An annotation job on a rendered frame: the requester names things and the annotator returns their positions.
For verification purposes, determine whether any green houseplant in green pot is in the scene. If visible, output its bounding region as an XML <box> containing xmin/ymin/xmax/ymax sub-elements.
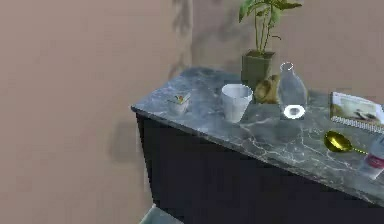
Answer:
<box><xmin>238</xmin><ymin>0</ymin><xmax>304</xmax><ymax>91</ymax></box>

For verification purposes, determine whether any small white printed box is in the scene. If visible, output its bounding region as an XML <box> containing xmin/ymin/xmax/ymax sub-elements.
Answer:
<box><xmin>167</xmin><ymin>91</ymin><xmax>192</xmax><ymax>115</ymax></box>

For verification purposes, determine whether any white cup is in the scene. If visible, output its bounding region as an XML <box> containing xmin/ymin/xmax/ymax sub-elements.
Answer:
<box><xmin>220</xmin><ymin>83</ymin><xmax>254</xmax><ymax>124</ymax></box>

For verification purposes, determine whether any dark cabinet with marble top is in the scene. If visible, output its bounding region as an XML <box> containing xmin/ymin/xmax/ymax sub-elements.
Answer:
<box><xmin>130</xmin><ymin>66</ymin><xmax>384</xmax><ymax>224</ymax></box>

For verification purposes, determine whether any brown potato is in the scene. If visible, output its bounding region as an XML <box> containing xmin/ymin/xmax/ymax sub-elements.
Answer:
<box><xmin>253</xmin><ymin>74</ymin><xmax>281</xmax><ymax>105</ymax></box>

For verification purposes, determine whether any clear glass bottle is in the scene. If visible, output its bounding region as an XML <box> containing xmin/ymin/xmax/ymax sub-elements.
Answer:
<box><xmin>277</xmin><ymin>61</ymin><xmax>308</xmax><ymax>121</ymax></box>

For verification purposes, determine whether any grey marble block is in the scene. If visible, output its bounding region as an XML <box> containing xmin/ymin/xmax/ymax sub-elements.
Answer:
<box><xmin>139</xmin><ymin>203</ymin><xmax>184</xmax><ymax>224</ymax></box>

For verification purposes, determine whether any golden spoon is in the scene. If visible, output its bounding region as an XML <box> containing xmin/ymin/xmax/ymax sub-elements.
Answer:
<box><xmin>323</xmin><ymin>130</ymin><xmax>369</xmax><ymax>156</ymax></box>

